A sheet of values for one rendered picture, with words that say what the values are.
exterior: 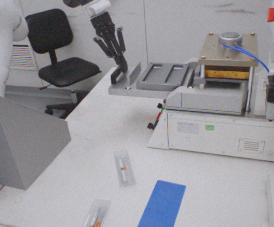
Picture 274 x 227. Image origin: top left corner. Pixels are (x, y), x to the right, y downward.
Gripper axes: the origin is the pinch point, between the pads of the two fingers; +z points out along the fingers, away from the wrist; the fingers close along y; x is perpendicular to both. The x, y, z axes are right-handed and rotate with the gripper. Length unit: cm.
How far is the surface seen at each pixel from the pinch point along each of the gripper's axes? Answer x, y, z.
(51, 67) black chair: -110, 121, 12
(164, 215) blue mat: 47, -16, 35
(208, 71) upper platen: 10.8, -33.9, 9.3
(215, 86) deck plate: -3.6, -31.3, 21.8
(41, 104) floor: -127, 171, 46
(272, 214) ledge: 44, -44, 41
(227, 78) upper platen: 10.5, -38.9, 13.9
